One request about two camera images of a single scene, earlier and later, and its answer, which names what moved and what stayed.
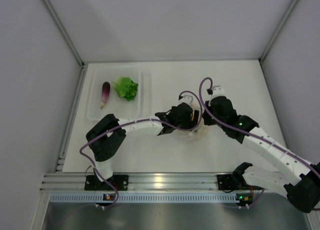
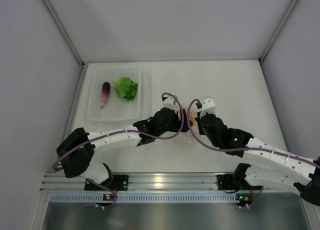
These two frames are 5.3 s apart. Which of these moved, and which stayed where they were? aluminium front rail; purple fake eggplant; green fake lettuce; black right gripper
Moved: black right gripper
Stayed: purple fake eggplant; green fake lettuce; aluminium front rail
